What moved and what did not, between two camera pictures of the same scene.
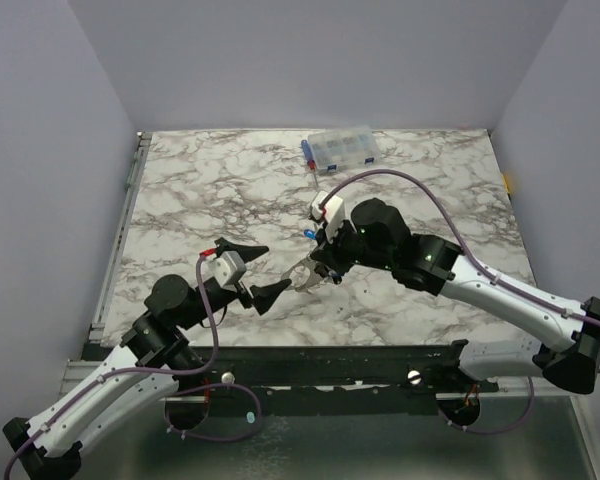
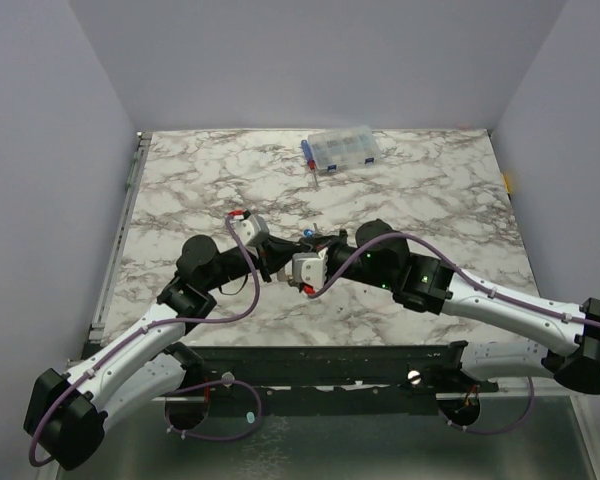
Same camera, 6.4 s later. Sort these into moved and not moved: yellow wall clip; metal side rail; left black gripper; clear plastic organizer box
Moved: left black gripper
Not moved: metal side rail; yellow wall clip; clear plastic organizer box
